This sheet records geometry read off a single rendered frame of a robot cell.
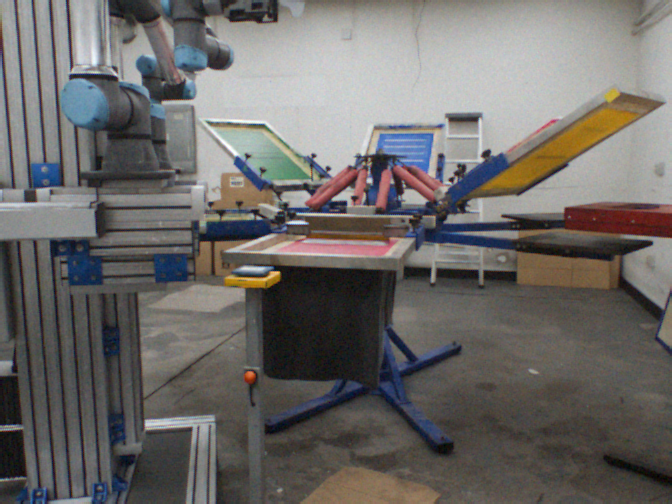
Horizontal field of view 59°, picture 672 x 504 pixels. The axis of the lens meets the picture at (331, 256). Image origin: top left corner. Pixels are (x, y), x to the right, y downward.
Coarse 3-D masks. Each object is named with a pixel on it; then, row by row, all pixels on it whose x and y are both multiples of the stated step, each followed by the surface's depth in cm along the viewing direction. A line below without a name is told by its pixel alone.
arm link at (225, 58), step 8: (152, 0) 151; (160, 8) 150; (208, 24) 152; (208, 32) 149; (216, 40) 146; (224, 48) 149; (224, 56) 150; (232, 56) 154; (216, 64) 149; (224, 64) 152
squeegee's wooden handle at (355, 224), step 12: (312, 216) 246; (324, 216) 245; (336, 216) 244; (348, 216) 243; (360, 216) 242; (372, 216) 241; (384, 216) 241; (312, 228) 247; (324, 228) 246; (336, 228) 245; (348, 228) 244; (360, 228) 242; (372, 228) 241
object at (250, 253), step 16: (256, 240) 222; (272, 240) 232; (224, 256) 195; (240, 256) 194; (256, 256) 193; (272, 256) 191; (288, 256) 190; (304, 256) 189; (320, 256) 187; (336, 256) 186; (352, 256) 185; (368, 256) 185; (384, 256) 185; (400, 256) 185
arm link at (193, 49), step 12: (180, 24) 136; (192, 24) 136; (204, 24) 139; (180, 36) 136; (192, 36) 136; (204, 36) 139; (180, 48) 137; (192, 48) 136; (204, 48) 139; (216, 48) 145; (180, 60) 137; (192, 60) 137; (204, 60) 139
